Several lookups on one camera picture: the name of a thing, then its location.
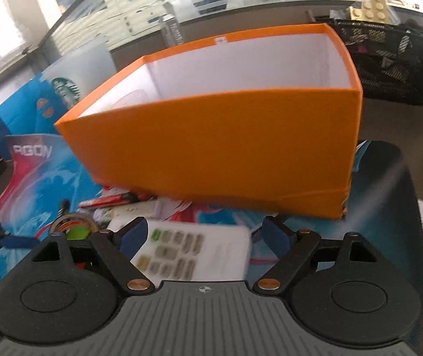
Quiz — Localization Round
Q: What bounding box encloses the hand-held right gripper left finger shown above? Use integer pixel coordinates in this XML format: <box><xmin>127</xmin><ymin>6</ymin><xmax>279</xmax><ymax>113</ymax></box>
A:
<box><xmin>30</xmin><ymin>217</ymin><xmax>156</xmax><ymax>293</ymax></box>

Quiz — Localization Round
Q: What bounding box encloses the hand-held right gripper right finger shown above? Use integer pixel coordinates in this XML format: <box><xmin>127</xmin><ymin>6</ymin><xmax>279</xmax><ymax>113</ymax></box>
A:
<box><xmin>253</xmin><ymin>216</ymin><xmax>386</xmax><ymax>299</ymax></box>

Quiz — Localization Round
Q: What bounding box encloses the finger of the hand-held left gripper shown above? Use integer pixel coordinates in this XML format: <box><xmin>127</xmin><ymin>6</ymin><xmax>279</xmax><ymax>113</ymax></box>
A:
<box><xmin>0</xmin><ymin>223</ymin><xmax>41</xmax><ymax>257</ymax></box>

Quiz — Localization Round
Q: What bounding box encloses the tape roll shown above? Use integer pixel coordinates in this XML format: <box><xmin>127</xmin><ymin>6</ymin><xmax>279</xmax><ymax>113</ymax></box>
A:
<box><xmin>50</xmin><ymin>213</ymin><xmax>99</xmax><ymax>239</ymax></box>

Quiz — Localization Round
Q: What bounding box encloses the white remote control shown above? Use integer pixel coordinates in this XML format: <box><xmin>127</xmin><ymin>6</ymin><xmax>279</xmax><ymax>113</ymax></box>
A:
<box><xmin>128</xmin><ymin>220</ymin><xmax>253</xmax><ymax>282</ymax></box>

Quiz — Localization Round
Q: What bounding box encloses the orange cardboard box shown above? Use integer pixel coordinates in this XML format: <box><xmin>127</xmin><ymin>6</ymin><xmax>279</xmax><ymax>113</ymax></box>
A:
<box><xmin>54</xmin><ymin>23</ymin><xmax>364</xmax><ymax>219</ymax></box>

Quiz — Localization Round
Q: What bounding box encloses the white paper packet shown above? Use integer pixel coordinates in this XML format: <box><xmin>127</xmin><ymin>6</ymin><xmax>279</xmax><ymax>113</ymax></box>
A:
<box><xmin>93</xmin><ymin>199</ymin><xmax>160</xmax><ymax>227</ymax></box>

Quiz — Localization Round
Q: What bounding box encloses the red pen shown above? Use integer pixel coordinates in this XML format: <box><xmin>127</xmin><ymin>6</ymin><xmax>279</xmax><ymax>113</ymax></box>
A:
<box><xmin>79</xmin><ymin>192</ymin><xmax>158</xmax><ymax>209</ymax></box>

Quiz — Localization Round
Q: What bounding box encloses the printed desk mat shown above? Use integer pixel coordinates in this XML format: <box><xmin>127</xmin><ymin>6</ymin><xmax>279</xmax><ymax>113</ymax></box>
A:
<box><xmin>0</xmin><ymin>132</ymin><xmax>423</xmax><ymax>353</ymax></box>

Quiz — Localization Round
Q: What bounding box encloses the blue printed bag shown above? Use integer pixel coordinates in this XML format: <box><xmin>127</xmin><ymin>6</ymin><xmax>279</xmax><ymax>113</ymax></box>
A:
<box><xmin>0</xmin><ymin>75</ymin><xmax>72</xmax><ymax>136</ymax></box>

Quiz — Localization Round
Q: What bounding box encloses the black mesh desk organizer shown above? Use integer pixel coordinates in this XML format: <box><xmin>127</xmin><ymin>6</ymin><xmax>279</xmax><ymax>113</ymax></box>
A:
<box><xmin>315</xmin><ymin>17</ymin><xmax>423</xmax><ymax>106</ymax></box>

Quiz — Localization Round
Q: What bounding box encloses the black white carton box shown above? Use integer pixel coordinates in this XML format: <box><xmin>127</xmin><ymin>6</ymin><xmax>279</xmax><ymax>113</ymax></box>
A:
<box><xmin>163</xmin><ymin>15</ymin><xmax>187</xmax><ymax>47</ymax></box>

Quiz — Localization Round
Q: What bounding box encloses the yellow toy brick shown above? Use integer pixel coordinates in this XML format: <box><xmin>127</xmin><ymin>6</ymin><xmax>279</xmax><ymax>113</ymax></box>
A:
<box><xmin>348</xmin><ymin>0</ymin><xmax>392</xmax><ymax>23</ymax></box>

